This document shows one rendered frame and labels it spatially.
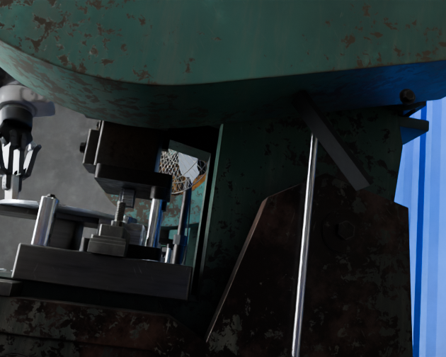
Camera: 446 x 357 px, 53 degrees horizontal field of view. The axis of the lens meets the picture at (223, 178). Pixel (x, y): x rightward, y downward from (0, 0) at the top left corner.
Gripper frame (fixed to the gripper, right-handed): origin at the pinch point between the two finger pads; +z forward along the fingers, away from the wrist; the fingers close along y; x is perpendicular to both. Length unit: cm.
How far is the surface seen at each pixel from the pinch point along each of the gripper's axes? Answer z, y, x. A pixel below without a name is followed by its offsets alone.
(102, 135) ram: -6.7, -6.9, 22.6
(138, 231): 14.1, -14.3, 24.0
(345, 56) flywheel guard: 6, -4, 77
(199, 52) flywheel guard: 4, 9, 62
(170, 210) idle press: -38, -118, -55
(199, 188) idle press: -48, -127, -42
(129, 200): 5.8, -15.7, 20.5
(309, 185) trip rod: 16, -19, 61
